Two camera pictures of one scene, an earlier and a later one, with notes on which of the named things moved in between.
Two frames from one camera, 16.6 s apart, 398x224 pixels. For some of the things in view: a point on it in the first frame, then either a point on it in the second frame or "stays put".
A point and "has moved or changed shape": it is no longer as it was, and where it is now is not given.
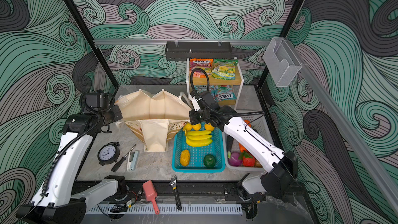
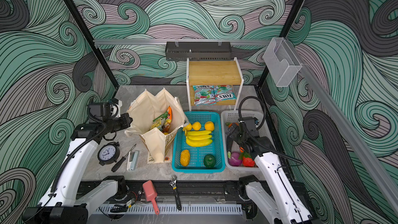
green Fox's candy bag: (224, 69) → (158, 122)
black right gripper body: (202, 115) → (237, 135)
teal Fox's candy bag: (224, 92) stays put
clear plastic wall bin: (282, 62) stays put
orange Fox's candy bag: (205, 64) → (168, 122)
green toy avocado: (209, 161) stays put
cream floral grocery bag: (154, 120) has moved or changed shape
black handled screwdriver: (119, 163) stays put
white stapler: (132, 161) stays put
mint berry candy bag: (200, 88) stays put
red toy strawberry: (247, 161) stays put
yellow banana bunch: (198, 138) stays put
